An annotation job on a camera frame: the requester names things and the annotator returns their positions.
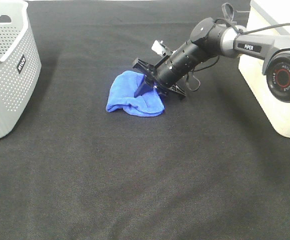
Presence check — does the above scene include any black table cloth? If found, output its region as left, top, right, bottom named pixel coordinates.
left=0, top=0, right=290, bottom=240

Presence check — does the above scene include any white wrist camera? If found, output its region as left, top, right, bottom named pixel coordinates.
left=151, top=40, right=173, bottom=57

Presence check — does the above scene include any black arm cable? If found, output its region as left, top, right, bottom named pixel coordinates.
left=183, top=2, right=290, bottom=92

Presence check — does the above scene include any blue towel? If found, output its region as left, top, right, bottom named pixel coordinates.
left=105, top=70, right=165, bottom=117

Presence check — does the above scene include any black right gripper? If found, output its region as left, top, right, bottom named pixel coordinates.
left=132, top=55, right=186, bottom=99

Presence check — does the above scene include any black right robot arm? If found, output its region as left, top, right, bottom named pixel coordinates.
left=133, top=17, right=290, bottom=103

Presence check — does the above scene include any grey perforated laundry basket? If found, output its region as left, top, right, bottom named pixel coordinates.
left=0, top=0, right=42, bottom=139

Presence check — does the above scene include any white box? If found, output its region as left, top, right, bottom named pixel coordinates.
left=238, top=0, right=290, bottom=138

